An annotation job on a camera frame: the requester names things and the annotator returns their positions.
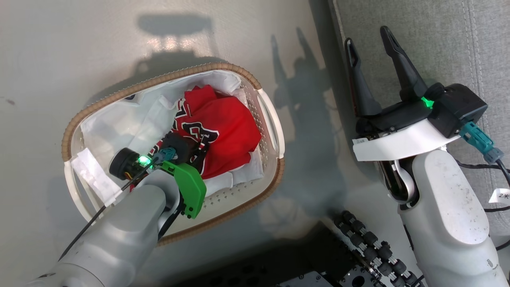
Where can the teal camera connector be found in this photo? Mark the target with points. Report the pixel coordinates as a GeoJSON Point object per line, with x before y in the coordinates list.
{"type": "Point", "coordinates": [480, 139]}
{"type": "Point", "coordinates": [167, 153]}

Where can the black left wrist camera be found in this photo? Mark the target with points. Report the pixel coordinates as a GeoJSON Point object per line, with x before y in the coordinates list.
{"type": "Point", "coordinates": [121, 164]}

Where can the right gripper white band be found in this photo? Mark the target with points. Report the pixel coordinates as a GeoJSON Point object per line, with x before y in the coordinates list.
{"type": "Point", "coordinates": [398, 143]}

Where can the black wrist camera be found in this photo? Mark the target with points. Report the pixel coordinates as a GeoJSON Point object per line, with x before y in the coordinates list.
{"type": "Point", "coordinates": [121, 164]}
{"type": "Point", "coordinates": [458, 107]}

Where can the white laundry basket brown rim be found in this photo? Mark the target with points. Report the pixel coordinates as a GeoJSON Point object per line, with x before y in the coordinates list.
{"type": "Point", "coordinates": [239, 203]}

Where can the teal right camera connector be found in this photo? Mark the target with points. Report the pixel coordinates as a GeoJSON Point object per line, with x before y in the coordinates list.
{"type": "Point", "coordinates": [480, 139]}

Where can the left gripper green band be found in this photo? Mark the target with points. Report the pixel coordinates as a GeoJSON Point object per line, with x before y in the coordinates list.
{"type": "Point", "coordinates": [189, 191]}

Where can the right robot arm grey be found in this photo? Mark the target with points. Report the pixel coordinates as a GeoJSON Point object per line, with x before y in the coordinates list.
{"type": "Point", "coordinates": [450, 223]}

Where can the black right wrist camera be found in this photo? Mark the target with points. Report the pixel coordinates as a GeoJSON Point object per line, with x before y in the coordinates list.
{"type": "Point", "coordinates": [458, 107]}

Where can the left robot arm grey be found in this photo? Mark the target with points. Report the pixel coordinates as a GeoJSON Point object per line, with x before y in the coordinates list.
{"type": "Point", "coordinates": [119, 239]}

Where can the teal left camera connector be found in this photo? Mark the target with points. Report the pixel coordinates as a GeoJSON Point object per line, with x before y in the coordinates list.
{"type": "Point", "coordinates": [167, 153]}

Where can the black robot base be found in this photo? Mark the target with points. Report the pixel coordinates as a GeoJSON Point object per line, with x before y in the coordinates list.
{"type": "Point", "coordinates": [279, 259]}

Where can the red basketball jersey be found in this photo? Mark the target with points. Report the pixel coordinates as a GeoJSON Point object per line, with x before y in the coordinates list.
{"type": "Point", "coordinates": [227, 127]}

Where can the grey fabric sofa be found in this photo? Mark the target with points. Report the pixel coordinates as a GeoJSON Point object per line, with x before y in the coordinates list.
{"type": "Point", "coordinates": [446, 44]}

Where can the white cloth basket liner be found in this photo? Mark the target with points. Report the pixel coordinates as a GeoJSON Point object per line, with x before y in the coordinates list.
{"type": "Point", "coordinates": [119, 127]}

